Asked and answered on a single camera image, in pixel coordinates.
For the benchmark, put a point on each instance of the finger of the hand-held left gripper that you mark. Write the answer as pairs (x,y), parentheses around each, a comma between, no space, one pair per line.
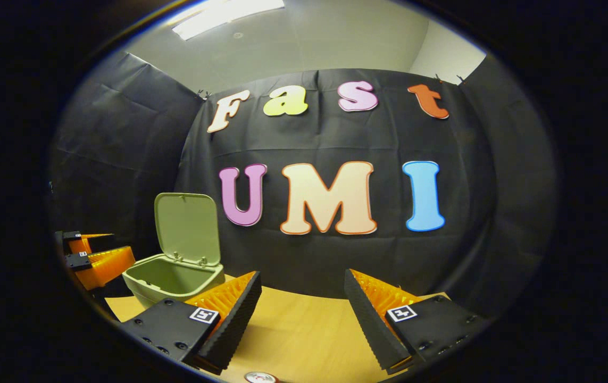
(107,266)
(72,235)

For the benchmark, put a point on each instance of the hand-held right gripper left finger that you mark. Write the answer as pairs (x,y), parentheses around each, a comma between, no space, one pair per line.
(234,324)

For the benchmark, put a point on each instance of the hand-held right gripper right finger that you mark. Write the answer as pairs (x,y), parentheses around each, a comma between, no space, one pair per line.
(367,324)

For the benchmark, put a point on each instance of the green desktop garbage bin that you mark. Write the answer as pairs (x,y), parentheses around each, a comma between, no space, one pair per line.
(186,229)

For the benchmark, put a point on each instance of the wooden desktop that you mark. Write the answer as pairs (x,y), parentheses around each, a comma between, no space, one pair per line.
(304,335)

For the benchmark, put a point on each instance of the black backdrop cloth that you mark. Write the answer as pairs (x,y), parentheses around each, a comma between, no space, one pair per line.
(335,138)

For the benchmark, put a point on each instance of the ceiling light panel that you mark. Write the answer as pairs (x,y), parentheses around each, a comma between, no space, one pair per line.
(218,16)

